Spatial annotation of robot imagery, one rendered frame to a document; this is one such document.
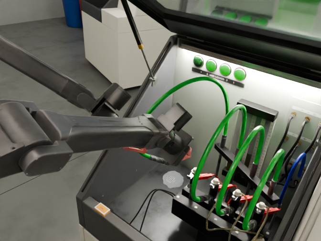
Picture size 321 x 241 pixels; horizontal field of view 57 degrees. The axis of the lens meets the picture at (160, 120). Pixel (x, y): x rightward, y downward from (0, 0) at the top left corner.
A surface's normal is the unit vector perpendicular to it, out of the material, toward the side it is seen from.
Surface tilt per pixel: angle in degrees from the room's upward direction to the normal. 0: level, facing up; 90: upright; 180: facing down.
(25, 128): 22
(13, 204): 0
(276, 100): 90
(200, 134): 90
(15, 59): 70
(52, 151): 36
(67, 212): 0
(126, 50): 90
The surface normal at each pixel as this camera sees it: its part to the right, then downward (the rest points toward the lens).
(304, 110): -0.62, 0.39
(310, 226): -0.59, 0.18
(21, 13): 0.71, 0.40
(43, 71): 0.24, 0.11
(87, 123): 0.61, -0.74
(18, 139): 0.01, -0.46
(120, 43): 0.52, 0.47
